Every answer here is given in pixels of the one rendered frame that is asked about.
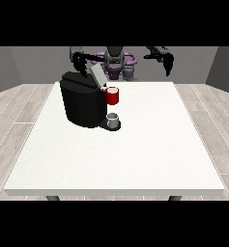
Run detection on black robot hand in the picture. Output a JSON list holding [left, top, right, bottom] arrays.
[[142, 48, 176, 77], [72, 51, 104, 79]]

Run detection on pale grey machine lid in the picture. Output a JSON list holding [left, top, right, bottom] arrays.
[[89, 64, 108, 89]]

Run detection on black coffee machine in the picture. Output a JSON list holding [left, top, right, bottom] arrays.
[[59, 70, 122, 131]]

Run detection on small grey coffee pod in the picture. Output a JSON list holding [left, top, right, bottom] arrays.
[[122, 66, 135, 80]]

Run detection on red pod holder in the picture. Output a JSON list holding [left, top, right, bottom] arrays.
[[104, 86, 121, 106]]

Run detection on grey robot trunk purple rings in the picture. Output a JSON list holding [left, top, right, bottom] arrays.
[[90, 46, 140, 82]]

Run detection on small grey cup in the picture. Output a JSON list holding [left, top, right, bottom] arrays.
[[106, 112, 120, 128]]

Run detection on dark table leg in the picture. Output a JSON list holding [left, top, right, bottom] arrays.
[[167, 195, 184, 202], [44, 195, 61, 202]]

